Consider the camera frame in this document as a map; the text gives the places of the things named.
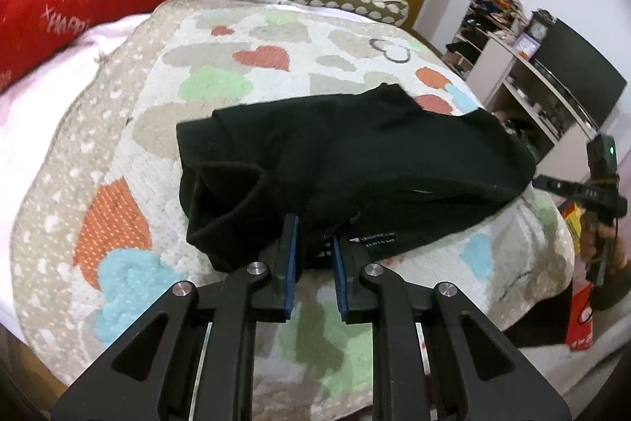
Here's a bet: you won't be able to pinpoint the heart patterned quilt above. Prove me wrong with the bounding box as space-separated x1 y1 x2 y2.
11 0 574 420

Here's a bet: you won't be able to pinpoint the cluttered shoe rack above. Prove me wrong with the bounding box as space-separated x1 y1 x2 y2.
442 0 525 80

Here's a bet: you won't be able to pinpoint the white tv cabinet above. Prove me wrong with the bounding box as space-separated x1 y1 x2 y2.
466 35 597 183

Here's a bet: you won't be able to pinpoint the black pants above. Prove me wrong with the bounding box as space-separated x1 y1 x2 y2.
175 84 536 273

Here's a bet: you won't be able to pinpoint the black ornate clock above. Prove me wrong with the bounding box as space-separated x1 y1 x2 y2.
524 9 556 43

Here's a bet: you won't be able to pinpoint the black television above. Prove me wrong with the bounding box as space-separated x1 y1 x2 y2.
534 18 627 127

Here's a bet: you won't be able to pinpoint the yellow red box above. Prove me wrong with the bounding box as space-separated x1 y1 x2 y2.
562 203 594 352

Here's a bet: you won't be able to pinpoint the purple small clock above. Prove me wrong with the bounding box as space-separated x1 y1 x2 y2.
512 32 540 61

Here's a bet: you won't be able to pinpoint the right hand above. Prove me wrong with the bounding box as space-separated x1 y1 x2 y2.
579 212 630 277

